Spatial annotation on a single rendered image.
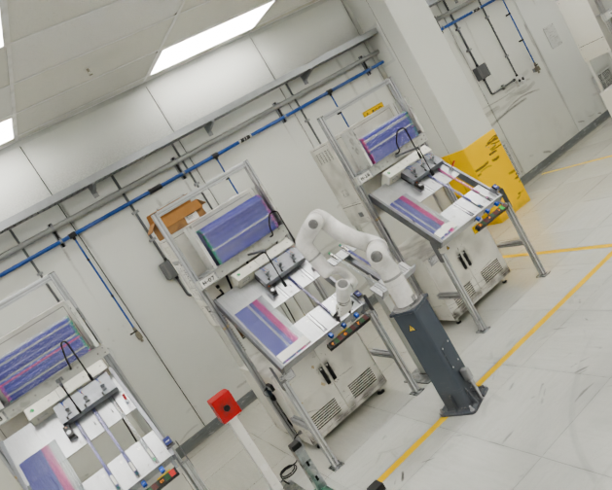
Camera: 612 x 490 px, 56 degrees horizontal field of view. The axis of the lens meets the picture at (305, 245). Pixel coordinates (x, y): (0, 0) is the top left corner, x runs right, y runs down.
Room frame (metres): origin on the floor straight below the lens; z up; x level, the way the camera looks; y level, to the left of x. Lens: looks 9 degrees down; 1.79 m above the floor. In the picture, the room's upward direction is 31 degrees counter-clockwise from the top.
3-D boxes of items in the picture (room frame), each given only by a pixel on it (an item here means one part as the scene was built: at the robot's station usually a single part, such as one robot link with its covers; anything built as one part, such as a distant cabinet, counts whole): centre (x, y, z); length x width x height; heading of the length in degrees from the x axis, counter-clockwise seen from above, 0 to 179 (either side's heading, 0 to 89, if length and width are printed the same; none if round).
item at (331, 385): (4.05, 0.45, 0.31); 0.70 x 0.65 x 0.62; 114
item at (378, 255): (3.19, -0.32, 1.00); 0.19 x 0.12 x 0.24; 165
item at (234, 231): (3.96, 0.34, 1.52); 0.51 x 0.13 x 0.27; 114
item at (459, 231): (4.49, -0.96, 0.65); 1.01 x 0.73 x 1.29; 24
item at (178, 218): (4.19, 0.57, 1.82); 0.68 x 0.30 x 0.20; 114
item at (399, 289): (3.22, -0.33, 0.79); 0.19 x 0.19 x 0.18
